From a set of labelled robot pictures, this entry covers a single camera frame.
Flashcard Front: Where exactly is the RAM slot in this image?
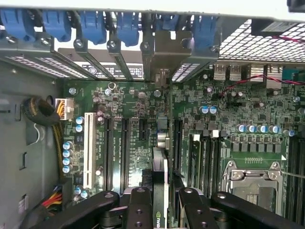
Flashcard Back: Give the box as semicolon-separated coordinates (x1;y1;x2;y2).
211;130;222;198
189;133;203;200
285;137;297;219
296;137;305;220
202;130;212;198

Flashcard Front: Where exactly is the long expansion slot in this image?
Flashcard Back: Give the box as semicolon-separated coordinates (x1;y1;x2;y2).
121;117;131;189
173;118;183;172
104;117;113;190

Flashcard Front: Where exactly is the CPU socket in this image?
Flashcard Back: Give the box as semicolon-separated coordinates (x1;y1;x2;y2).
221;160;285;217

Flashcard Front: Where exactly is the short expansion slot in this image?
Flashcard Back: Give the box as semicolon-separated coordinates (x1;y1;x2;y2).
139;118;148;141

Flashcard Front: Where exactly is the white PCI expansion slot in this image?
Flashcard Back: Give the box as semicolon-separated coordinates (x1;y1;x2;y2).
82;112;97;189

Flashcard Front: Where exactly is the thin socket locking lever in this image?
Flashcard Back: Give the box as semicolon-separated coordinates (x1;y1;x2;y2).
283;170;305;179

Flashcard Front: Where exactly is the green motherboard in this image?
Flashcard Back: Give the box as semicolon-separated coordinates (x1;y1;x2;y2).
62;69;305;229

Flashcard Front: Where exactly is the white power connector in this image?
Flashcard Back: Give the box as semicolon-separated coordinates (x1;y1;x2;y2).
54;97;75;121

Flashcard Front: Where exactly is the grey power supply unit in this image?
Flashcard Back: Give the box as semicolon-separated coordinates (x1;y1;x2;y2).
0;59;64;229

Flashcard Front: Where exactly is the metal expansion slot cover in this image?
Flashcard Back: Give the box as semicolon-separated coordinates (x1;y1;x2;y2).
140;42;156;83
107;40;134;82
73;39;113;81

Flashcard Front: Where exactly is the blue card retention clip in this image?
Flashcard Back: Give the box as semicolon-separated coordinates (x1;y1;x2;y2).
191;15;218;51
42;10;72;43
0;9;33;42
116;11;141;47
156;14;179;32
79;10;107;45

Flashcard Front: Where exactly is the black case fan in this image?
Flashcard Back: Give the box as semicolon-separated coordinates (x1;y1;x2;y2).
251;20;305;43

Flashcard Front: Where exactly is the black and silver PC case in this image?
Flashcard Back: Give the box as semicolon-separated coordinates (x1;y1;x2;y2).
0;6;305;84

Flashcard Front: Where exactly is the red and yellow wire bundle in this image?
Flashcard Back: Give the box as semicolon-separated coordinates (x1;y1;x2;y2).
41;184;64;211

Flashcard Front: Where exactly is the black sleeved cable bundle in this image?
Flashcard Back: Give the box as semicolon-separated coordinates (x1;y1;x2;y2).
22;96;64;177

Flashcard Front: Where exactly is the red and black twisted wire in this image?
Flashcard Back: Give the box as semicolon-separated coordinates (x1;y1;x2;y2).
218;74;305;98

